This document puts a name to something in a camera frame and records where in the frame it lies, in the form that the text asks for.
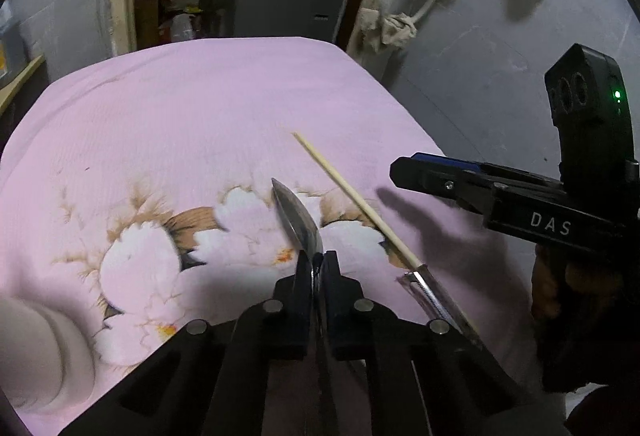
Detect beige kitchen counter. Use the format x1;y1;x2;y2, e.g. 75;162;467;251
0;55;47;118

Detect grey appliance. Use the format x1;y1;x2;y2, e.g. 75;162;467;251
212;0;357;45

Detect pink floral printed cloth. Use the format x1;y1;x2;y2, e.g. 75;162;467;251
0;36;568;436

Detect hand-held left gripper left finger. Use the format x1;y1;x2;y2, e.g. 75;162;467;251
60;250;321;436

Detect wooden chopstick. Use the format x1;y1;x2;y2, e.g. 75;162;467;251
292;131;427;270

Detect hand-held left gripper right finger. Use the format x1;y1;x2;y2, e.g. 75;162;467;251
320;251;572;436

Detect knotted beige rag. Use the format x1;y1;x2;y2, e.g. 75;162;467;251
359;7;419;55

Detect silver spoon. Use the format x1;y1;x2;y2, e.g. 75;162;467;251
271;177;333;436

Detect white plastic container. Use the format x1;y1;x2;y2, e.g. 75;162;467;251
169;10;197;43

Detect serrated metal tongs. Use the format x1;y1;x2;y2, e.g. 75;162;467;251
397;263;489;353

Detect person's right hand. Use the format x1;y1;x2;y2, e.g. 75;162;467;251
531;241;640;389

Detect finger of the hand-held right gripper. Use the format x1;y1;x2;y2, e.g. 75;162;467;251
411;152;567;187
389;156;497;215

